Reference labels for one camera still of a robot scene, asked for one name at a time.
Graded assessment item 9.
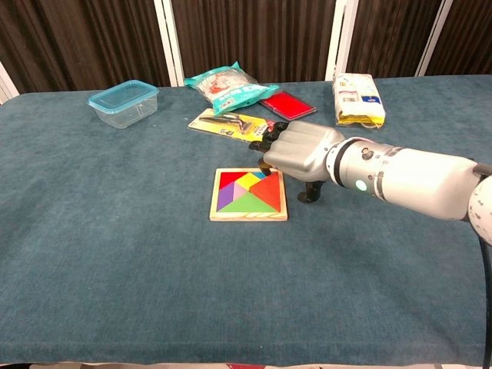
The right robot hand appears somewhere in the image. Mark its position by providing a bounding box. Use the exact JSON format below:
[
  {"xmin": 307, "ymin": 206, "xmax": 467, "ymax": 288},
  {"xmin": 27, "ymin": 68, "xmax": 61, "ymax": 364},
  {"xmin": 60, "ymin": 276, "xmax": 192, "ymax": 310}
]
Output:
[{"xmin": 248, "ymin": 121, "xmax": 346, "ymax": 204}]

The orange triangle piece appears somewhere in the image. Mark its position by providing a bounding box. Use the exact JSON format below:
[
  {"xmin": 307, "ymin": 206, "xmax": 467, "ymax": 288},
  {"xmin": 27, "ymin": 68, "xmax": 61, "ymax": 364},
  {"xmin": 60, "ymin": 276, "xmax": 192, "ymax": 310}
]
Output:
[{"xmin": 249, "ymin": 171, "xmax": 281, "ymax": 213}]

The yellow tangram piece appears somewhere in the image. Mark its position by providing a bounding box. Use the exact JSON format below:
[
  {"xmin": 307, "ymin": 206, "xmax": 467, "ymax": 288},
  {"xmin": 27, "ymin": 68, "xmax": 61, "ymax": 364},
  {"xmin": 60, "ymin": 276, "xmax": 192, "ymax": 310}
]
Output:
[{"xmin": 238, "ymin": 171, "xmax": 267, "ymax": 192}]

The red triangle tangram piece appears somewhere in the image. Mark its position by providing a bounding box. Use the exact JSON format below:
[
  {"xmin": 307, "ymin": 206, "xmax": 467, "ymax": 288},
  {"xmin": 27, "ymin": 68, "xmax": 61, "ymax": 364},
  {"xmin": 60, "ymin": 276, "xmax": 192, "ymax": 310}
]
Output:
[{"xmin": 219, "ymin": 171, "xmax": 247, "ymax": 190}]

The green wooden tangram triangle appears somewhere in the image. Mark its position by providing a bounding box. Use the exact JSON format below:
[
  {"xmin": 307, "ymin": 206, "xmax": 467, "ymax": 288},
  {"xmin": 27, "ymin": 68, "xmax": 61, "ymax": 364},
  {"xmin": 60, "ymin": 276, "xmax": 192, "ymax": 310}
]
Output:
[{"xmin": 218, "ymin": 191, "xmax": 278, "ymax": 213}]

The wooden tangram tray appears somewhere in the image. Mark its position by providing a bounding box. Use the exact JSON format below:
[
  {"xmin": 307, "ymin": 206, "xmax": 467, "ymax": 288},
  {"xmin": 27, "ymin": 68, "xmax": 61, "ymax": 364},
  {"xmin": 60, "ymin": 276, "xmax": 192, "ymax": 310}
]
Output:
[{"xmin": 209, "ymin": 168, "xmax": 289, "ymax": 222}]

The purple parallelogram tangram piece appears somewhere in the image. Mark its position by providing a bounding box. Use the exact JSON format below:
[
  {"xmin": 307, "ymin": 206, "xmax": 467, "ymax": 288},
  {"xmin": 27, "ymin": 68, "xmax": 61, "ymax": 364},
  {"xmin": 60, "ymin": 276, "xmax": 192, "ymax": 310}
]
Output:
[{"xmin": 217, "ymin": 181, "xmax": 236, "ymax": 213}]

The red flat case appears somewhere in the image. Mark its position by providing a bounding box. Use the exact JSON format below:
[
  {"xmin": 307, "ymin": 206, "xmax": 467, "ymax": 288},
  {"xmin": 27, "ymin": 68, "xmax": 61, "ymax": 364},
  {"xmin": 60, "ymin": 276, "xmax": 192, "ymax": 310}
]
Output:
[{"xmin": 260, "ymin": 91, "xmax": 318, "ymax": 123}]

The white yellow food packet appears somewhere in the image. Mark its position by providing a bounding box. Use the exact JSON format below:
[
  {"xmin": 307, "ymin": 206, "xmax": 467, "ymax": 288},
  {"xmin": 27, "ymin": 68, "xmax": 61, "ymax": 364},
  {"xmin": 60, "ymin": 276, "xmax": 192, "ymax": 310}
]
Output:
[{"xmin": 332, "ymin": 72, "xmax": 387, "ymax": 129}]

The yellow razor blister pack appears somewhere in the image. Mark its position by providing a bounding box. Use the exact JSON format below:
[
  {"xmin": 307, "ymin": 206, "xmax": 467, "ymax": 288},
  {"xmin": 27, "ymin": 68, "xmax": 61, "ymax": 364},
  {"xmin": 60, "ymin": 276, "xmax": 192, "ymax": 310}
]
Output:
[{"xmin": 187, "ymin": 108, "xmax": 277, "ymax": 145}]

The teal snack bag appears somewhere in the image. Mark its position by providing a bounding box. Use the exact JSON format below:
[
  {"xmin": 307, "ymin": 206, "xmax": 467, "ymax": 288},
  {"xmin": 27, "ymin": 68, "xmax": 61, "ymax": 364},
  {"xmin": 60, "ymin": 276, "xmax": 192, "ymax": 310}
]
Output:
[{"xmin": 184, "ymin": 61, "xmax": 281, "ymax": 117}]

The brown pleated screen panel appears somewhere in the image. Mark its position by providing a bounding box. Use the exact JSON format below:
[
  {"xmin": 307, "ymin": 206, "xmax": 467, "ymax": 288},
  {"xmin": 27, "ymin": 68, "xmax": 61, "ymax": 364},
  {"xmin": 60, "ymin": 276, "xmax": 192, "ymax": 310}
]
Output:
[
  {"xmin": 0, "ymin": 0, "xmax": 171, "ymax": 95},
  {"xmin": 425, "ymin": 0, "xmax": 492, "ymax": 77},
  {"xmin": 345, "ymin": 0, "xmax": 444, "ymax": 78},
  {"xmin": 171, "ymin": 0, "xmax": 338, "ymax": 85}
]

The clear container blue lid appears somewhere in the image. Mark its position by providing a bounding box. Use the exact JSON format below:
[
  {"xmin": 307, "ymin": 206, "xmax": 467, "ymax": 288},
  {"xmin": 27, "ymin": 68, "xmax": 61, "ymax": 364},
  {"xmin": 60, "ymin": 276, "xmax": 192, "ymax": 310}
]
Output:
[{"xmin": 87, "ymin": 79, "xmax": 160, "ymax": 130}]

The teal table cloth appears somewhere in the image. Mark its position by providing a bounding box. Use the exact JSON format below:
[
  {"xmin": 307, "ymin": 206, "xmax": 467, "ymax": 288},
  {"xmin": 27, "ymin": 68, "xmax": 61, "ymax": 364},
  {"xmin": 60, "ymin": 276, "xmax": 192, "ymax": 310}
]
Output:
[{"xmin": 0, "ymin": 75, "xmax": 492, "ymax": 367}]

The white screen frame post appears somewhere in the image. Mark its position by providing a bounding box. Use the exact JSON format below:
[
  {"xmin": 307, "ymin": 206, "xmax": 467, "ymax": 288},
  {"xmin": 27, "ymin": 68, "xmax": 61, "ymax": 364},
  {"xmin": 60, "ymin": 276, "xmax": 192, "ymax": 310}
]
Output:
[
  {"xmin": 0, "ymin": 61, "xmax": 20, "ymax": 105},
  {"xmin": 324, "ymin": 0, "xmax": 359, "ymax": 82},
  {"xmin": 152, "ymin": 0, "xmax": 186, "ymax": 88},
  {"xmin": 414, "ymin": 0, "xmax": 455, "ymax": 77}
]

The black cable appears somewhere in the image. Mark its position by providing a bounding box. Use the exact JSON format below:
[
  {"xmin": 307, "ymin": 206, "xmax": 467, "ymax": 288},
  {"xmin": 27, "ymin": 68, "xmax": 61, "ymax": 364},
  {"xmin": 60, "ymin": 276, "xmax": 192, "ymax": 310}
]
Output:
[{"xmin": 477, "ymin": 233, "xmax": 492, "ymax": 367}]

